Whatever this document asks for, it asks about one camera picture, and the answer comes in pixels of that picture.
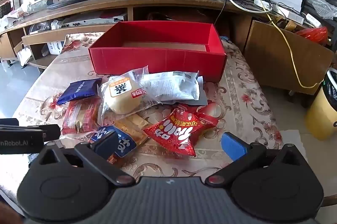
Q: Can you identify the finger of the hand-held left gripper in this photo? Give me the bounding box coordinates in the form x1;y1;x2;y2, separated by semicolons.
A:
42;124;62;141

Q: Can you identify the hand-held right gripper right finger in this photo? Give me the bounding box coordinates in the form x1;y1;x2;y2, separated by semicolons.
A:
205;132;308;186

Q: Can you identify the yellow cable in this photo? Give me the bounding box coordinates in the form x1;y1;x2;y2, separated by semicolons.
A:
188;0;325;89

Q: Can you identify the bubble wrap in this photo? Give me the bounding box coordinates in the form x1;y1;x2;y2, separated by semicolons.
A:
307;0;337;19

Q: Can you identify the clear packet with yellow bun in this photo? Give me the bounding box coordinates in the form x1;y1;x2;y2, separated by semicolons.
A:
98;65;161;126

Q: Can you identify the blue wafer biscuit packet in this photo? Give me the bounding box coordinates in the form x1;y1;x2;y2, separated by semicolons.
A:
56;78;103;105

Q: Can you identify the red snack packet white print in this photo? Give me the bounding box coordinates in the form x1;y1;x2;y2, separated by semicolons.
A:
143;108;204;157

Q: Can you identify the yellow bin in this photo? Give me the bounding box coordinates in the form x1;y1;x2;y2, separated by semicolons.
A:
305;67;337;141

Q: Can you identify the red plastic bag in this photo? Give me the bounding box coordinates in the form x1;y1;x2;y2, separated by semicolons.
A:
295;27;328;44

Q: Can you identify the small red snack packet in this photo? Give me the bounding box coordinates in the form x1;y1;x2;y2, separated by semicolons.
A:
172;104;219;132

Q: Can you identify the red cardboard box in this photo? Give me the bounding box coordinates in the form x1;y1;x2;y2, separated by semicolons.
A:
88;21;227;83

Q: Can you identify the clear red striped cake packet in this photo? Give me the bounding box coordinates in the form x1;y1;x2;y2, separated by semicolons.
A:
61;98;102;136

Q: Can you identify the white box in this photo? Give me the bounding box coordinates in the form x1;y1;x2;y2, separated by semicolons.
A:
48;41;65;55

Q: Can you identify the wooden television cabinet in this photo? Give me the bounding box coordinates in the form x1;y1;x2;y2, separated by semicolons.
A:
0;0;264;69

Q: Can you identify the clear plastic bag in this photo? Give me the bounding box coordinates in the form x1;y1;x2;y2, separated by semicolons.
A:
29;20;63;35

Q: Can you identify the silver white snack packet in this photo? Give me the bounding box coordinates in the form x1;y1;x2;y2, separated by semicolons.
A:
139;71;201;103

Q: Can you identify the blue and white snack packet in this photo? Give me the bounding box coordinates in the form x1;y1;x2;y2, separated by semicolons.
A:
91;125;137;157

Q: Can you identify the grey snack packet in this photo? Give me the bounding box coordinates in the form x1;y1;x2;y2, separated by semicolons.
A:
158;76;208;106

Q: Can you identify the floral tablecloth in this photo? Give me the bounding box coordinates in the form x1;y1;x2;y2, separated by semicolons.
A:
12;32;307;182

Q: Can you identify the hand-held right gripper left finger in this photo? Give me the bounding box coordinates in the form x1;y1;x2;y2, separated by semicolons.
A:
31;131;136;187

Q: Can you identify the silver disc player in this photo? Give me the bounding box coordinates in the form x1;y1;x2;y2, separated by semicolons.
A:
62;15;128;29

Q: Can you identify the blue label pastry packet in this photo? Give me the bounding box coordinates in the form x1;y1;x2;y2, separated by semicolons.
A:
107;112;150;164

